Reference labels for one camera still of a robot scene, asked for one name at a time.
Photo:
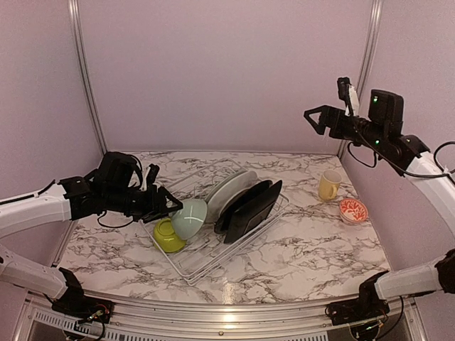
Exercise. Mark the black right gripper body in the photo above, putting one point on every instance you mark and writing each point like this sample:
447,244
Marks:
340,131

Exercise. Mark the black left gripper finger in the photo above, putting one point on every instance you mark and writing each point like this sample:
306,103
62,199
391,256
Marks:
167,202
158,214

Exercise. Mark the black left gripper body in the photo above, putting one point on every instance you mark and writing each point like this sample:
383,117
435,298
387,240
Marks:
138,207

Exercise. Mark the pale grey-green bowl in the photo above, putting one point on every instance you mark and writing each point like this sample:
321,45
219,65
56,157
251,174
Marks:
189,220

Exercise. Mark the yellow ceramic mug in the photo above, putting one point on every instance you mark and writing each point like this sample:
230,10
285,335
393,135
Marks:
329,184

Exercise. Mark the red patterned white bowl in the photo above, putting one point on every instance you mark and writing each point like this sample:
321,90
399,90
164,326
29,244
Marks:
353,211

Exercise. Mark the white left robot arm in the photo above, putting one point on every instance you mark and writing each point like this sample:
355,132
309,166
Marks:
118,184

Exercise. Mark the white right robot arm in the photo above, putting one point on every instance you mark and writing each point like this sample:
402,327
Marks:
381,131

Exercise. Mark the lime green bowl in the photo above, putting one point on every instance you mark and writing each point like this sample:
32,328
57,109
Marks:
166,237

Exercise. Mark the grey floral plate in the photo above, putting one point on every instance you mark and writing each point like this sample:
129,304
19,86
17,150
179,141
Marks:
223,193

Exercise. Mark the black square plate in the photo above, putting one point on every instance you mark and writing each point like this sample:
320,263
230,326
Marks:
250,209

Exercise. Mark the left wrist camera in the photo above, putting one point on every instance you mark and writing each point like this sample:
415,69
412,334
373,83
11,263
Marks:
149,176

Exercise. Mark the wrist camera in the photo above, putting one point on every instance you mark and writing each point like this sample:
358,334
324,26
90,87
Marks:
149,176
348,94

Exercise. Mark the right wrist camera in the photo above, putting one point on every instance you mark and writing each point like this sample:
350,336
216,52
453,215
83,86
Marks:
348,94

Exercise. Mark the white wire dish rack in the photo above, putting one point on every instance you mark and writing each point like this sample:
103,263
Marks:
205,251

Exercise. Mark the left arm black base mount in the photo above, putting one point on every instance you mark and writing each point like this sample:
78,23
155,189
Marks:
75,303

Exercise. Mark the right aluminium corner post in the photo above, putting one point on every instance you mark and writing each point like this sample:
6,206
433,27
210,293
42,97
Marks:
370,46

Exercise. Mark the aluminium corner post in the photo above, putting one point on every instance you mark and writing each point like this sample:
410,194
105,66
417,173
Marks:
370,46
74,12

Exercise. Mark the aluminium front frame rail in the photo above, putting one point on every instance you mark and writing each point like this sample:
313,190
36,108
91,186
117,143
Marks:
142,319

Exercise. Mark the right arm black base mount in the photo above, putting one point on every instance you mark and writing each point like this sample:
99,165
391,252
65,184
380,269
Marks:
366,306

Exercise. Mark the left aluminium corner post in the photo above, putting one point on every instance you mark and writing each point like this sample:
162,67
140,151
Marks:
74,12

